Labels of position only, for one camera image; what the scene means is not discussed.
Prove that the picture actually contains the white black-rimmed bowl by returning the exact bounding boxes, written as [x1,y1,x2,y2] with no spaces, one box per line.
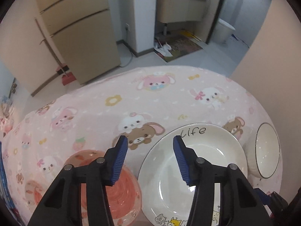
[243,122,280,179]

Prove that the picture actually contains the pink strawberry bowl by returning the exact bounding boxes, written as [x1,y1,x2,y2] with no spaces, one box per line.
[65,150,142,225]

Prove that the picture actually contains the white life cartoon plate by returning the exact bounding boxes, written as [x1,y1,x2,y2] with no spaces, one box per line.
[138,123,247,225]

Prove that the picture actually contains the pink cartoon tablecloth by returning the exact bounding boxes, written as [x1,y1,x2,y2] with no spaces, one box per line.
[2,66,282,224]

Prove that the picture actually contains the red broom and dustpan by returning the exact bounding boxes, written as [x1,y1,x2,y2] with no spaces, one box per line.
[35,18,76,86]

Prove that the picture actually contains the patterned floor mat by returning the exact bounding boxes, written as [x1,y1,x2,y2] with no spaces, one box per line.
[154,34,203,63]

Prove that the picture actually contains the white trash bin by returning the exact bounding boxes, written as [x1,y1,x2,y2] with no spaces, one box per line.
[214,18,236,43]

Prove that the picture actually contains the beige refrigerator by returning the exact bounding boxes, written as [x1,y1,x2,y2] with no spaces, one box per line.
[36,0,120,84]

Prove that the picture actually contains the bathroom vanity cabinet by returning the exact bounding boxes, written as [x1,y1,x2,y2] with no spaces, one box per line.
[156,0,209,24]

